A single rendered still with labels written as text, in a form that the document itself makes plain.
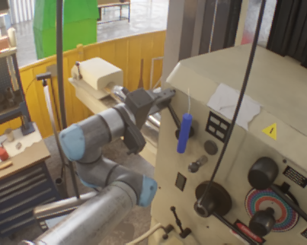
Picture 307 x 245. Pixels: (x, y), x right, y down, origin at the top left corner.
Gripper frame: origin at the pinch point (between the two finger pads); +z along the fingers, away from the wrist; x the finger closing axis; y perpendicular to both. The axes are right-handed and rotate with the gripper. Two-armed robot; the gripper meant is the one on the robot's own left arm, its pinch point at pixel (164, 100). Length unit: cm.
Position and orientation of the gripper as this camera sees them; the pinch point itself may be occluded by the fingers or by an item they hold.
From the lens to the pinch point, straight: 66.1
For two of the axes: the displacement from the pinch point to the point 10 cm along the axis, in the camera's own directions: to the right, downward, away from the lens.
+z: 7.3, -3.8, 5.6
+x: -3.0, 5.7, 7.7
